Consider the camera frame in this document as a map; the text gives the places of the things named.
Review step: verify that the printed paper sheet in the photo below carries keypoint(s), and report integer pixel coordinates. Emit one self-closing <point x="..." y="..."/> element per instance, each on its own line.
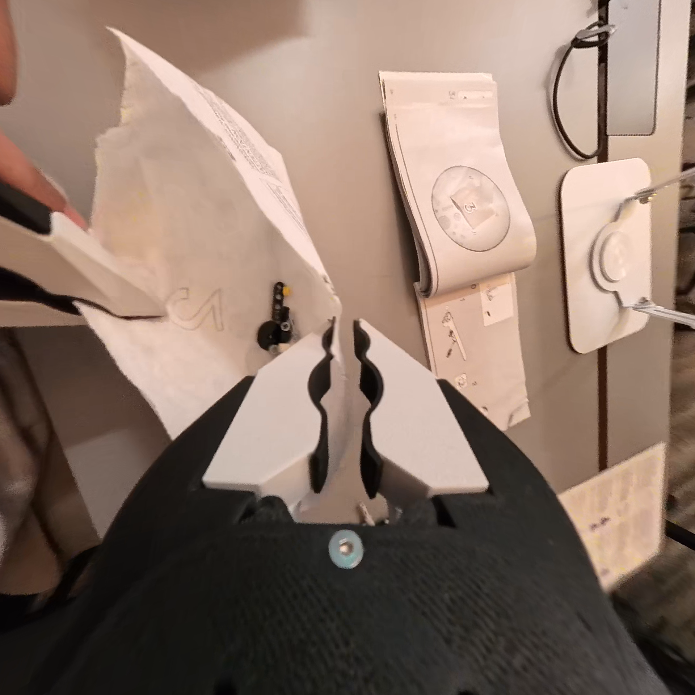
<point x="619" y="516"/>

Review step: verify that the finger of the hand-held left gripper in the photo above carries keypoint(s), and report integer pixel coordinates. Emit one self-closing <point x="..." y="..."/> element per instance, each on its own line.
<point x="32" y="317"/>
<point x="97" y="266"/>

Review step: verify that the person's left hand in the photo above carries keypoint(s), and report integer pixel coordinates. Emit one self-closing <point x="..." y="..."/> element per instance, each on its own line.
<point x="32" y="179"/>

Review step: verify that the lego instruction booklet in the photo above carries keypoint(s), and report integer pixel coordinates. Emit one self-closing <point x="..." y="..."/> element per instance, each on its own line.
<point x="461" y="217"/>

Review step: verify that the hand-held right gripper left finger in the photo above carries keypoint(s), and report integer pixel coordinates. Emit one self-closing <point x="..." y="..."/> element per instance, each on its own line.
<point x="271" y="429"/>

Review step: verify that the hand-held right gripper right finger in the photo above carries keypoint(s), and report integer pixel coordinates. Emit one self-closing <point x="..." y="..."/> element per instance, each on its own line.
<point x="429" y="434"/>

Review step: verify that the small black lego parts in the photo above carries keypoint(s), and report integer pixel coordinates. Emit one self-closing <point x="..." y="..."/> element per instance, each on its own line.
<point x="277" y="320"/>

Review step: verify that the white paper lego bag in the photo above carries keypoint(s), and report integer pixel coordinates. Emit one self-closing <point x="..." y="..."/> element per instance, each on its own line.
<point x="190" y="244"/>

